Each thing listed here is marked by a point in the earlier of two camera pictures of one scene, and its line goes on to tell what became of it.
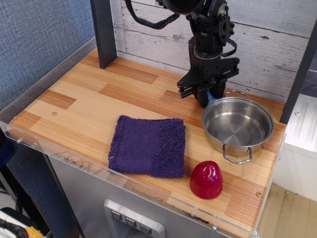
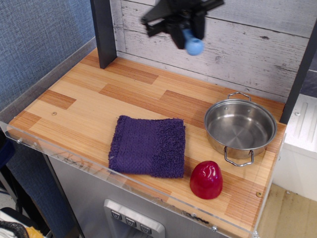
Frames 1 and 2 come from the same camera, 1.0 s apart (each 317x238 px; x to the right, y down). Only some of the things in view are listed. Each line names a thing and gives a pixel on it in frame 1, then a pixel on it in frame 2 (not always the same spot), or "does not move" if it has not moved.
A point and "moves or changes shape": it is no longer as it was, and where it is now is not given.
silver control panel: [121, 221] does not move
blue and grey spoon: [210, 98] moves or changes shape
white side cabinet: [296, 167] does not move
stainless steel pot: [237, 126] does not move
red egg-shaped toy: [206, 180] does not move
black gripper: [204, 73] to [180, 13]
